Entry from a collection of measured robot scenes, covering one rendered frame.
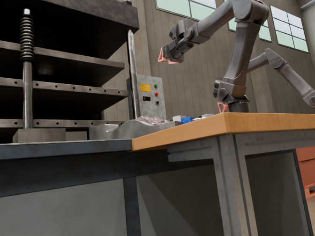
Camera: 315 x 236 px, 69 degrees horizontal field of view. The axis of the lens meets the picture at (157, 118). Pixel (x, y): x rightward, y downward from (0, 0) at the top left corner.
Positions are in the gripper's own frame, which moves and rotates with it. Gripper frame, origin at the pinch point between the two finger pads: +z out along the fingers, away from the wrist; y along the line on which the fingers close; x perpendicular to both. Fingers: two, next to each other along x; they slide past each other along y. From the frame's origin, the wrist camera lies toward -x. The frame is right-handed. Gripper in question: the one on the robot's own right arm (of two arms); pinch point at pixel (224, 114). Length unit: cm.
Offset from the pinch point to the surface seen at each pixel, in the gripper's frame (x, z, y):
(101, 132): -9, 13, 76
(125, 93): -73, 3, 31
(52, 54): -87, -18, 83
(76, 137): -57, 33, 72
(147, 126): 16, 2, 68
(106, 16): -90, -53, 47
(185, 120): 26, -3, 58
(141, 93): -80, 2, 11
